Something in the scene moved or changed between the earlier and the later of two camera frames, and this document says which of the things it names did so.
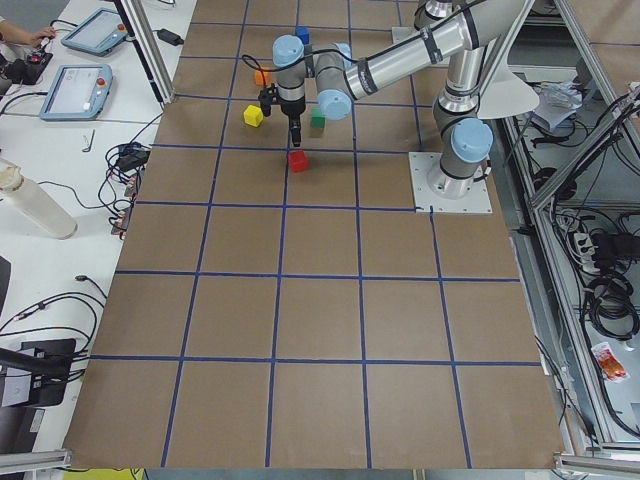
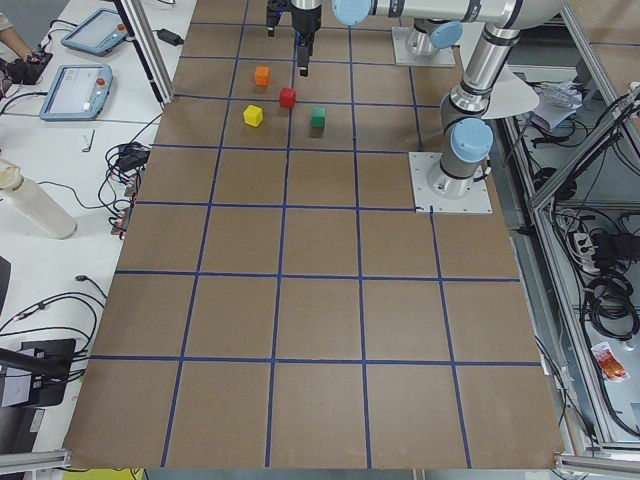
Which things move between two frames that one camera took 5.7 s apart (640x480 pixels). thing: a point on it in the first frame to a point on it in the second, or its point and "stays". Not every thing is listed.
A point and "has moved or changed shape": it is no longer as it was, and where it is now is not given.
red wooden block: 298,160 has moved or changed shape
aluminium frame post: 150,48 stays
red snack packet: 611,365 stays
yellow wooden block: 253,115 stays
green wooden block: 317,118 stays
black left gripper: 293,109 to 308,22
